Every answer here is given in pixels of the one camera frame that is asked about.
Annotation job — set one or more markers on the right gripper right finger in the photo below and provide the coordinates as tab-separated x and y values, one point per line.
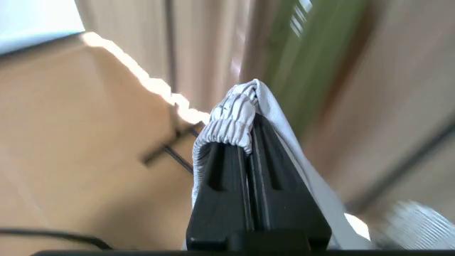
284	199

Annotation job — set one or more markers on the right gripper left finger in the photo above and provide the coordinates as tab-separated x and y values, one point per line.
224	199

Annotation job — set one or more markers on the pale grey printed garment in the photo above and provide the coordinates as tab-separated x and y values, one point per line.
231	117

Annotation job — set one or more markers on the green long-sleeved shirt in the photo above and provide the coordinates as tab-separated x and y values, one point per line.
313	53

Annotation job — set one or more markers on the white laundry basket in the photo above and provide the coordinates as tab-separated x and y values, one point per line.
416	224

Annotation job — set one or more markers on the black clothes rack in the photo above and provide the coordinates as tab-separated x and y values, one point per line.
170	42

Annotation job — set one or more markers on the beige curtain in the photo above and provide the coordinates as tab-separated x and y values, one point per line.
206	42

